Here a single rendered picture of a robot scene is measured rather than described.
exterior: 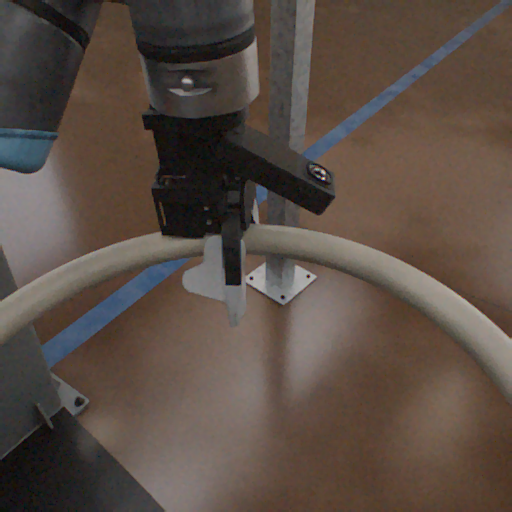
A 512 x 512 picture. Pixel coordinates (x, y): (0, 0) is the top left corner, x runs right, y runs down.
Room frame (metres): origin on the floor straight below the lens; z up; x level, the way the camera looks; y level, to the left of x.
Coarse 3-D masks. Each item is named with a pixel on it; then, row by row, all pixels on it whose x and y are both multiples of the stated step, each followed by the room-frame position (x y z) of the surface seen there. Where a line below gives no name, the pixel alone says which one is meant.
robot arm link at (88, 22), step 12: (48, 0) 0.41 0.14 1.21; (60, 0) 0.41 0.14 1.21; (72, 0) 0.42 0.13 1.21; (84, 0) 0.43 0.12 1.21; (96, 0) 0.44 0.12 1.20; (108, 0) 0.43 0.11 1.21; (60, 12) 0.41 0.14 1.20; (72, 12) 0.42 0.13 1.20; (84, 12) 0.43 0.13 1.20; (96, 12) 0.45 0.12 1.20; (84, 24) 0.43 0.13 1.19
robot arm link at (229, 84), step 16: (256, 48) 0.41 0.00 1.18; (144, 64) 0.40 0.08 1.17; (160, 64) 0.38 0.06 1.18; (176, 64) 0.37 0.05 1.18; (192, 64) 0.37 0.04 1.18; (208, 64) 0.37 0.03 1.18; (224, 64) 0.38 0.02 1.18; (240, 64) 0.39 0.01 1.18; (256, 64) 0.41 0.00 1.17; (160, 80) 0.38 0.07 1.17; (176, 80) 0.38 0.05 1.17; (192, 80) 0.37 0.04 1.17; (208, 80) 0.37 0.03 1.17; (224, 80) 0.38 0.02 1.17; (240, 80) 0.39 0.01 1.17; (256, 80) 0.40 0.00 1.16; (160, 96) 0.38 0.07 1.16; (176, 96) 0.38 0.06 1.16; (192, 96) 0.37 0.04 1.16; (208, 96) 0.37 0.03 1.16; (224, 96) 0.38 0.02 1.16; (240, 96) 0.38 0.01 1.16; (160, 112) 0.39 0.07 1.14; (176, 112) 0.38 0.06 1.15; (192, 112) 0.37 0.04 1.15; (208, 112) 0.37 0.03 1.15; (224, 112) 0.38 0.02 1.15
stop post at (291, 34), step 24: (288, 0) 1.41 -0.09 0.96; (312, 0) 1.44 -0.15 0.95; (288, 24) 1.41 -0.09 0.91; (312, 24) 1.45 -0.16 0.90; (288, 48) 1.41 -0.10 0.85; (288, 72) 1.40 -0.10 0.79; (288, 96) 1.40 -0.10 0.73; (288, 120) 1.40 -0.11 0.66; (288, 144) 1.40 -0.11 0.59; (288, 216) 1.41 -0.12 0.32; (264, 264) 1.53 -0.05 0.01; (288, 264) 1.42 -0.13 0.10; (264, 288) 1.39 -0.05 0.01; (288, 288) 1.39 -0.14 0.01
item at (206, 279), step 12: (216, 240) 0.38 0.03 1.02; (204, 252) 0.38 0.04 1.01; (216, 252) 0.38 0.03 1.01; (204, 264) 0.37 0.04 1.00; (216, 264) 0.37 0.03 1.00; (192, 276) 0.37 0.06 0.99; (204, 276) 0.37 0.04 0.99; (216, 276) 0.37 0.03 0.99; (192, 288) 0.36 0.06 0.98; (204, 288) 0.36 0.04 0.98; (216, 288) 0.36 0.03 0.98; (228, 288) 0.35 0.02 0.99; (240, 288) 0.35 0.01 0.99; (216, 300) 0.36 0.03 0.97; (228, 300) 0.35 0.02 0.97; (240, 300) 0.35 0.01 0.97; (228, 312) 0.35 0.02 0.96; (240, 312) 0.35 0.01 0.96
